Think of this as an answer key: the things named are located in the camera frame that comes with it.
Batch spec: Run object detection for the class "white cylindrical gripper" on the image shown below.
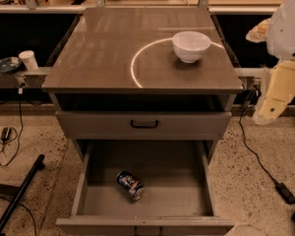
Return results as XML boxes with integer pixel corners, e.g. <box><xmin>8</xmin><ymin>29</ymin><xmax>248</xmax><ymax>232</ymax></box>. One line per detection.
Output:
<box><xmin>246</xmin><ymin>0</ymin><xmax>295</xmax><ymax>125</ymax></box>

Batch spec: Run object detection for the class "blue pepsi can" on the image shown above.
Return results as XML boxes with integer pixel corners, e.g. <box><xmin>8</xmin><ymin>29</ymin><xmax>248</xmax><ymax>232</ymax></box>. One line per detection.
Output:
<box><xmin>116</xmin><ymin>171</ymin><xmax>144</xmax><ymax>201</ymax></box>

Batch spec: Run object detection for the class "grey drawer cabinet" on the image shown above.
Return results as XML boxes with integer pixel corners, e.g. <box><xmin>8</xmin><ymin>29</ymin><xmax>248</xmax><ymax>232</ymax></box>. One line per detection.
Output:
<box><xmin>42</xmin><ymin>7</ymin><xmax>243</xmax><ymax>155</ymax></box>

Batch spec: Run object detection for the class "open grey middle drawer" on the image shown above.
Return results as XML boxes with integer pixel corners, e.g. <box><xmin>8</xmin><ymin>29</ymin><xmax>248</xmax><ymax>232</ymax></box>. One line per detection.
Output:
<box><xmin>56</xmin><ymin>141</ymin><xmax>234</xmax><ymax>236</ymax></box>

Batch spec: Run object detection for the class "closed grey top drawer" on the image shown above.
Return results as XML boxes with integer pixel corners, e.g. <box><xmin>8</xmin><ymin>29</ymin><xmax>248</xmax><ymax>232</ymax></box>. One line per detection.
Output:
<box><xmin>56</xmin><ymin>111</ymin><xmax>231</xmax><ymax>140</ymax></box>

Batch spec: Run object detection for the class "white ceramic bowl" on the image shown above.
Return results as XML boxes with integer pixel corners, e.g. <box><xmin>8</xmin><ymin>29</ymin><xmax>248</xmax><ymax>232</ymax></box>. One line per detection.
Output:
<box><xmin>172</xmin><ymin>31</ymin><xmax>211</xmax><ymax>63</ymax></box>

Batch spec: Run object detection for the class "black power adapter right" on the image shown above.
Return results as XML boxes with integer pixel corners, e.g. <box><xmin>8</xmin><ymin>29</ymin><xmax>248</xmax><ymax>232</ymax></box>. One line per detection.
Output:
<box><xmin>275</xmin><ymin>183</ymin><xmax>295</xmax><ymax>205</ymax></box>

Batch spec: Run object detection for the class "black power adapter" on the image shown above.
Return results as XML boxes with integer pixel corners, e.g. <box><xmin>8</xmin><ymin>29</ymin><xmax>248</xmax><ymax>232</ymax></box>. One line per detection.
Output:
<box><xmin>0</xmin><ymin>127</ymin><xmax>11</xmax><ymax>142</ymax></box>
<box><xmin>275</xmin><ymin>183</ymin><xmax>295</xmax><ymax>205</ymax></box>

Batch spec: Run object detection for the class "white paper cup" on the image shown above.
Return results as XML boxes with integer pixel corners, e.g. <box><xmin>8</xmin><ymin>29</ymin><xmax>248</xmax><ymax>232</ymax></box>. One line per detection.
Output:
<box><xmin>19</xmin><ymin>50</ymin><xmax>38</xmax><ymax>71</ymax></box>

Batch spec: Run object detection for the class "black metal pole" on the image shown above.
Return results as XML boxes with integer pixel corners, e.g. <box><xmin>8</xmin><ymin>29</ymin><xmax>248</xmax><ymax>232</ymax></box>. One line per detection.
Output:
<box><xmin>0</xmin><ymin>154</ymin><xmax>45</xmax><ymax>236</ymax></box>

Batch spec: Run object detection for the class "dark blue plate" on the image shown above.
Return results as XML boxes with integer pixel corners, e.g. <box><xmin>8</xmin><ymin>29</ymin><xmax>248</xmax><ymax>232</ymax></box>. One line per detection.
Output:
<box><xmin>0</xmin><ymin>57</ymin><xmax>22</xmax><ymax>74</ymax></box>

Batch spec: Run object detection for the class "black power adapter left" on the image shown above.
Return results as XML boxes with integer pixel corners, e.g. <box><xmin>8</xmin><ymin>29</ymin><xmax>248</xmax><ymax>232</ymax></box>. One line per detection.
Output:
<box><xmin>0</xmin><ymin>127</ymin><xmax>11</xmax><ymax>142</ymax></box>

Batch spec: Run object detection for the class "black cable right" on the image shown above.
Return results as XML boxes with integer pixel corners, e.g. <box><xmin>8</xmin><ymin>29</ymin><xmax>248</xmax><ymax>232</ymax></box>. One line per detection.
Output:
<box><xmin>238</xmin><ymin>79</ymin><xmax>279</xmax><ymax>185</ymax></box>

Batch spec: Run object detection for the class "black cable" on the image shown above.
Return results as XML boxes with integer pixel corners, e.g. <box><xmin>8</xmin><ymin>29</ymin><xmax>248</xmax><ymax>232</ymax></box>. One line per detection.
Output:
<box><xmin>0</xmin><ymin>86</ymin><xmax>25</xmax><ymax>168</ymax></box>
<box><xmin>238</xmin><ymin>79</ymin><xmax>279</xmax><ymax>185</ymax></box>

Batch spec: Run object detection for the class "black drawer handle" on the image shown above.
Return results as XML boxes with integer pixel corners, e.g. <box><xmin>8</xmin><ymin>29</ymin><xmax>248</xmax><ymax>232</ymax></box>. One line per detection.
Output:
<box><xmin>130</xmin><ymin>120</ymin><xmax>159</xmax><ymax>129</ymax></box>

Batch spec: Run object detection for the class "black cable left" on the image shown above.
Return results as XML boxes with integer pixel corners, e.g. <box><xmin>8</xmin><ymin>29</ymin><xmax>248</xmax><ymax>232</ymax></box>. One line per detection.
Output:
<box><xmin>0</xmin><ymin>86</ymin><xmax>25</xmax><ymax>168</ymax></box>

